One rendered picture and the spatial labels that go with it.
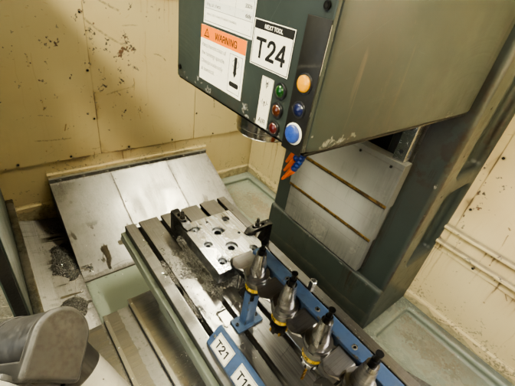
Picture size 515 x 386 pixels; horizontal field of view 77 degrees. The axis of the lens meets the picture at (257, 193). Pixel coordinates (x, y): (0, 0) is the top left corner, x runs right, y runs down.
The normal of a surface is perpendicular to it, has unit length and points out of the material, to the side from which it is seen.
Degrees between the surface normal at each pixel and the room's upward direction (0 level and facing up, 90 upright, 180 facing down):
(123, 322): 7
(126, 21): 90
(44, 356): 54
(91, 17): 90
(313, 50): 90
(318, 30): 90
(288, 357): 0
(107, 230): 24
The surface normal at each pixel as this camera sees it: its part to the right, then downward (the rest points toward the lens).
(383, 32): 0.61, 0.51
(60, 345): 0.87, -0.29
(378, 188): -0.79, 0.24
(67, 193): 0.38, -0.54
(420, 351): 0.15, -0.82
